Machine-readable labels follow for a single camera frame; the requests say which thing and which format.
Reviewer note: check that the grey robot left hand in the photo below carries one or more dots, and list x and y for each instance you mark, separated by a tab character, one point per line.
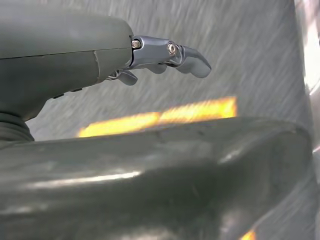
62	49

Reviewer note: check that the yellow tape outline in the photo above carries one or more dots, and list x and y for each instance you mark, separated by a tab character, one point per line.
187	111

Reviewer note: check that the steel workbench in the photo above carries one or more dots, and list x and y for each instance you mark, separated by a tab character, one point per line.
225	49

